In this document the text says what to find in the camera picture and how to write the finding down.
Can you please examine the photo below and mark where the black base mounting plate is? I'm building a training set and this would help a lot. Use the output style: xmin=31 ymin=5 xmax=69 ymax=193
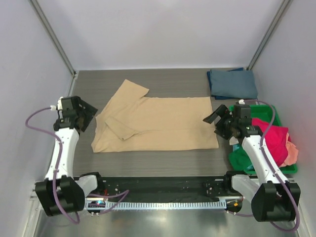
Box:
xmin=92 ymin=176 xmax=241 ymax=203

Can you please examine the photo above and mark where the right aluminium frame post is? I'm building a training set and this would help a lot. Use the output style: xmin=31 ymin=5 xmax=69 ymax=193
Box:
xmin=246 ymin=0 xmax=293 ymax=70

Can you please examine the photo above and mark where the green t shirt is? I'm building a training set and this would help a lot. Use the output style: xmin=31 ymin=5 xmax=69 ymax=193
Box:
xmin=229 ymin=147 xmax=254 ymax=171

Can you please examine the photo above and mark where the beige t shirt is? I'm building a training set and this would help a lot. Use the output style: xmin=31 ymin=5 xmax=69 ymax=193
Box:
xmin=91 ymin=80 xmax=219 ymax=153

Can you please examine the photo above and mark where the white t shirt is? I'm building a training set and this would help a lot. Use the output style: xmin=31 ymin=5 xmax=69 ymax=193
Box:
xmin=229 ymin=137 xmax=239 ymax=146

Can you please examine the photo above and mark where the aluminium frame post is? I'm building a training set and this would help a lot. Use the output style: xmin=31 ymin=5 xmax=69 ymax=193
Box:
xmin=246 ymin=0 xmax=293 ymax=70
xmin=29 ymin=0 xmax=76 ymax=77

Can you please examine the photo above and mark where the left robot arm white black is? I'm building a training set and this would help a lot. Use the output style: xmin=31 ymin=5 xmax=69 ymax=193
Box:
xmin=35 ymin=96 xmax=105 ymax=216

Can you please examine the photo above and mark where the folded grey-blue t shirt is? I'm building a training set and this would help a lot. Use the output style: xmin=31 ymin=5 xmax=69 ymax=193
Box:
xmin=211 ymin=70 xmax=258 ymax=99

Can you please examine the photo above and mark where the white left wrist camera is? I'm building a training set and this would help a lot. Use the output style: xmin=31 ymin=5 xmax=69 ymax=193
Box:
xmin=50 ymin=97 xmax=64 ymax=111

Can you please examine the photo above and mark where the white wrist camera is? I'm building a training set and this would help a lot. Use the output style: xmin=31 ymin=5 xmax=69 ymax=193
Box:
xmin=237 ymin=99 xmax=246 ymax=105
xmin=50 ymin=97 xmax=64 ymax=111

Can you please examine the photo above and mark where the light blue t shirt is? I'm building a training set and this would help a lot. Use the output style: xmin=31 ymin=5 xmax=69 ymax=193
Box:
xmin=233 ymin=144 xmax=241 ymax=151

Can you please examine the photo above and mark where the slotted cable duct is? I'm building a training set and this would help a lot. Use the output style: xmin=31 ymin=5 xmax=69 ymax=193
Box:
xmin=85 ymin=200 xmax=227 ymax=211

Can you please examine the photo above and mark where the magenta t shirt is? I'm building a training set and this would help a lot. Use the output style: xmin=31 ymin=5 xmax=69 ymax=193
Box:
xmin=265 ymin=125 xmax=288 ymax=167

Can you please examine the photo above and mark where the salmon pink t shirt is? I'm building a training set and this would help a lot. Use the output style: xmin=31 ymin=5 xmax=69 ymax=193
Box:
xmin=281 ymin=133 xmax=299 ymax=167

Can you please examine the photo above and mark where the green plastic bin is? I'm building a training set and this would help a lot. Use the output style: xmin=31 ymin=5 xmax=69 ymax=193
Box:
xmin=228 ymin=105 xmax=299 ymax=175

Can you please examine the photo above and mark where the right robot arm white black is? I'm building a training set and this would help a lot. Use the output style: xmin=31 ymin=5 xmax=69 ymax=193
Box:
xmin=203 ymin=104 xmax=301 ymax=222

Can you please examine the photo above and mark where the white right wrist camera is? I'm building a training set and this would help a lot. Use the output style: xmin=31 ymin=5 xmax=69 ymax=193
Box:
xmin=237 ymin=99 xmax=246 ymax=105

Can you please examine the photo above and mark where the left aluminium frame post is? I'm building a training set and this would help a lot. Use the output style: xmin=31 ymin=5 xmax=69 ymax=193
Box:
xmin=29 ymin=0 xmax=76 ymax=77

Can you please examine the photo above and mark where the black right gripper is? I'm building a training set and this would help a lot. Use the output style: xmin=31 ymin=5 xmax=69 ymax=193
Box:
xmin=203 ymin=105 xmax=238 ymax=140

